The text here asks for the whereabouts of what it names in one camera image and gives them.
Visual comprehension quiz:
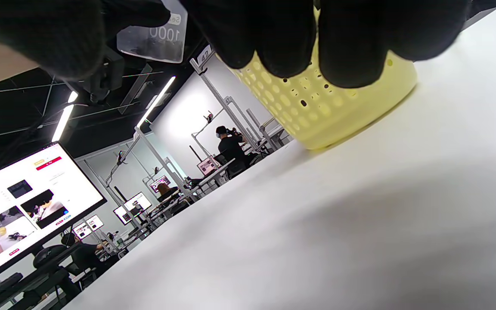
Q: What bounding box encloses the person's right hand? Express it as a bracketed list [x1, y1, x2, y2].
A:
[0, 0, 496, 89]

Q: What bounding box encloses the small computer monitor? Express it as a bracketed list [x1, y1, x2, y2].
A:
[85, 214, 104, 231]
[150, 176, 172, 193]
[123, 192, 152, 217]
[196, 156, 221, 176]

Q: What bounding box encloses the large computer monitor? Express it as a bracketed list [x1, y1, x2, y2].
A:
[0, 142, 107, 293]

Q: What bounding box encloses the small white number sign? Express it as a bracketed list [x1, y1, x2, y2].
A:
[196, 45, 212, 65]

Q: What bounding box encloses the yellow plastic laundry basket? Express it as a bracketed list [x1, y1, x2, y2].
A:
[226, 9, 419, 150]

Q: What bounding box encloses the clear round jar lid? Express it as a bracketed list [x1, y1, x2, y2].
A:
[117, 0, 188, 64]

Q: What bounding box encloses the long ceiling light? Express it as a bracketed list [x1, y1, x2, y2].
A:
[137, 76, 176, 128]

